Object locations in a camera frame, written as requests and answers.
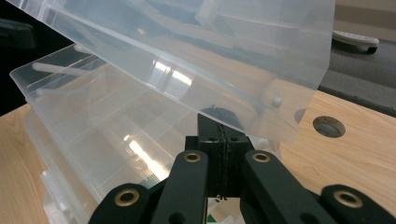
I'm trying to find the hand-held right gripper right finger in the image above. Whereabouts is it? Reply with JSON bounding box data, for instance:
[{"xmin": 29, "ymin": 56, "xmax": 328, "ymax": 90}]
[{"xmin": 214, "ymin": 106, "xmax": 255, "ymax": 199}]

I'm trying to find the white chair base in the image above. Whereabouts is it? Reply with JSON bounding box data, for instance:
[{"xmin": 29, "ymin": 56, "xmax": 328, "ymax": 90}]
[{"xmin": 331, "ymin": 29, "xmax": 380, "ymax": 55}]

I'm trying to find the clear plastic storage box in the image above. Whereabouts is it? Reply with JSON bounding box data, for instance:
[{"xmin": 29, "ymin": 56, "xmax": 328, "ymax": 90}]
[{"xmin": 6, "ymin": 0, "xmax": 337, "ymax": 224}]

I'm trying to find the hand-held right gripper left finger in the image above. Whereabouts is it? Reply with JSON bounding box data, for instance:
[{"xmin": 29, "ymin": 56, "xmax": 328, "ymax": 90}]
[{"xmin": 185, "ymin": 112, "xmax": 226, "ymax": 199}]

